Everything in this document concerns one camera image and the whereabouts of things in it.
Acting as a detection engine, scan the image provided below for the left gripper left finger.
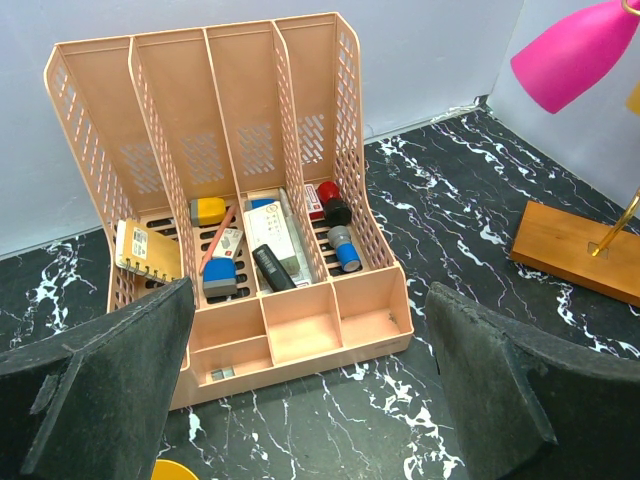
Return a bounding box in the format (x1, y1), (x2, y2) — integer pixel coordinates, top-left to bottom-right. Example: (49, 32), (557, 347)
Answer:
(1, 277), (195, 479)

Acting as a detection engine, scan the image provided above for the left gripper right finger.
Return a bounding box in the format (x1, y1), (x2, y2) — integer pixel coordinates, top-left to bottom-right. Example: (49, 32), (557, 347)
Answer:
(425, 282), (639, 479)

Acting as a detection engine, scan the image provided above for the white paper box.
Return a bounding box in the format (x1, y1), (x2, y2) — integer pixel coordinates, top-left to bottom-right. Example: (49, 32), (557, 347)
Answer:
(244, 201), (300, 275)

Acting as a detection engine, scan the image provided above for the black marker block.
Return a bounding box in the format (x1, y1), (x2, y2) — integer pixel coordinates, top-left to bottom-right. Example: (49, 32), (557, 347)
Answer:
(252, 244), (296, 292)

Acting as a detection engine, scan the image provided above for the blue grey stamp right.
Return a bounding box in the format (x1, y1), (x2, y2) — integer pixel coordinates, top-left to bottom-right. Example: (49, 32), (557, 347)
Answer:
(327, 225), (361, 273)

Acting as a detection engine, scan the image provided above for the red white small box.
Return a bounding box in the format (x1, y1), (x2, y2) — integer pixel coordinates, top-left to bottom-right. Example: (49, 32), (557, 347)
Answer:
(304, 184), (324, 221)

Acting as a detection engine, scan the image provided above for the red black stamp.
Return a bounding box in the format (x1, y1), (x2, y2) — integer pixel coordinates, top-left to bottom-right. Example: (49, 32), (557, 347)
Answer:
(317, 181), (352, 227)

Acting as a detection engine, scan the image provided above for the yellow spiral notebook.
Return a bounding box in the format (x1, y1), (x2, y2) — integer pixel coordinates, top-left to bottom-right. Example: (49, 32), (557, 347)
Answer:
(114, 219), (182, 284)

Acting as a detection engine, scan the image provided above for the wooden rack base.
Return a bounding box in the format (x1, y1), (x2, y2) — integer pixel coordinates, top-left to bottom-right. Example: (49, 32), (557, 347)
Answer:
(510, 201), (639, 306)

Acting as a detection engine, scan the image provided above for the yellow grey eraser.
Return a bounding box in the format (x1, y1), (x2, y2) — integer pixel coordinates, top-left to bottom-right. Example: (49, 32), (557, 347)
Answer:
(190, 197), (227, 227)

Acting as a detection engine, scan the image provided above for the gold wire glass rack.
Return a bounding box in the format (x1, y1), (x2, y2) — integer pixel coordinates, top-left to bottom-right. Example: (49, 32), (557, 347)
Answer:
(591, 0), (640, 259)

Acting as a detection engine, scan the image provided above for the yellow orange wine glass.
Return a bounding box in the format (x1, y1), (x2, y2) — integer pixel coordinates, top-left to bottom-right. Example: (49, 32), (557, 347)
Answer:
(626, 83), (640, 115)
(151, 459), (198, 480)

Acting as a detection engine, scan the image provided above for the peach plastic file organizer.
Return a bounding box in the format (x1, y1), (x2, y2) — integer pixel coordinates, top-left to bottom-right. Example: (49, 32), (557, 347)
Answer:
(44, 12), (414, 408)

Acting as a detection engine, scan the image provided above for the blue grey stamp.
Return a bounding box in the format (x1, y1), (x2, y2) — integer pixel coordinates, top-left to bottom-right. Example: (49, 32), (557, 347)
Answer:
(203, 257), (237, 298)
(327, 225), (361, 273)

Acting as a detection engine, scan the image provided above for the blue grey stamp left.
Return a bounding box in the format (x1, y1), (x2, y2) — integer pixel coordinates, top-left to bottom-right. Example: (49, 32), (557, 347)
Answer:
(203, 257), (237, 298)

